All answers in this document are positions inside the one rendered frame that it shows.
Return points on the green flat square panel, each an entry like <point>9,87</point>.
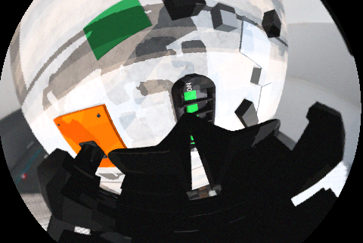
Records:
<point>114,25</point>

